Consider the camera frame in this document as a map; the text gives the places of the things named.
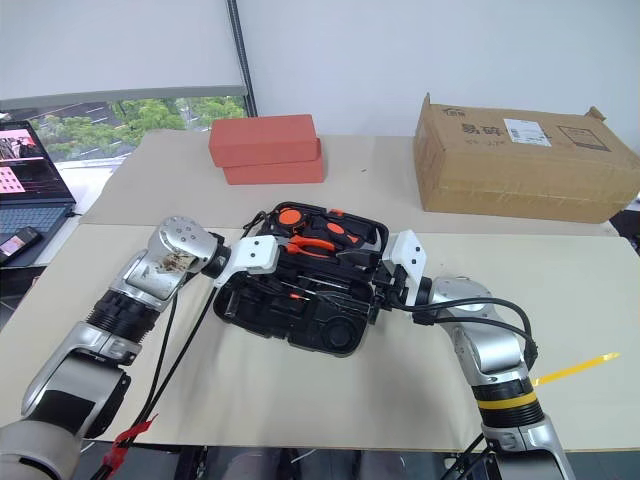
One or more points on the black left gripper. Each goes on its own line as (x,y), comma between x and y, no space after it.
(287,265)

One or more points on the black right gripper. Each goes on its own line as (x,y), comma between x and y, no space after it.
(387,295)

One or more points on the black and orange tape measure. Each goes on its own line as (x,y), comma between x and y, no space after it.
(288,216)

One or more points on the orange and black screwdriver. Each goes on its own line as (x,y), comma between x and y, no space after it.
(342,234)

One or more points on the black tool case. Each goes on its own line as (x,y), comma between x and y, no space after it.
(320,325)

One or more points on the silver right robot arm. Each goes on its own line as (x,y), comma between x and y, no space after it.
(495,350)

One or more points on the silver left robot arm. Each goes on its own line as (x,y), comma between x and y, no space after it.
(170,250)

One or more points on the thin metal rods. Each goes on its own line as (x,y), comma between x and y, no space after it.
(320,287)

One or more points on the red rectangular box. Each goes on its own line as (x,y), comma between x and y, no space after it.
(262,137)
(280,172)

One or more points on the brown cardboard shipping box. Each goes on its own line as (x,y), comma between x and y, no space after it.
(520,175)

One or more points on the yellow strip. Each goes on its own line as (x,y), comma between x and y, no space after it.
(575,370)

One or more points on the black smartphone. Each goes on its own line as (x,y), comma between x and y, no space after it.
(17,244)

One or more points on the open laptop computer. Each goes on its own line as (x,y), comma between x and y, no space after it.
(30,170)

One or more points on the white roller window blind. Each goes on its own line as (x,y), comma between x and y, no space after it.
(120,45)

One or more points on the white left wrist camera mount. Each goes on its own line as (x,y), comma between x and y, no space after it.
(255,252)

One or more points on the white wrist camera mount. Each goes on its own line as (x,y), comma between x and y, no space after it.
(255,252)
(412,255)

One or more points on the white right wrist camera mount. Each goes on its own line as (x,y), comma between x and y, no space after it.
(412,255)

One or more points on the dark window frame post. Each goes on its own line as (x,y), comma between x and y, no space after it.
(242,55)

